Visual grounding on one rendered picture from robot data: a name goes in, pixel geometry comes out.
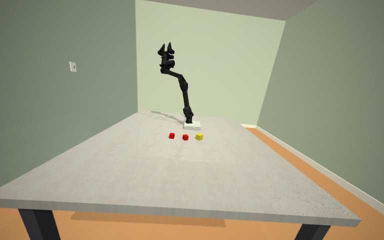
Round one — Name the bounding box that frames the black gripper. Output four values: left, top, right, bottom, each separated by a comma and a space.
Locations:
158, 42, 175, 60

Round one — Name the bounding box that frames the yellow cube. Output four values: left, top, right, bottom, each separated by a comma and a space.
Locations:
195, 133, 203, 141

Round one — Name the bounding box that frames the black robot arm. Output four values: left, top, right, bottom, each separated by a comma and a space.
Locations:
159, 54, 194, 124

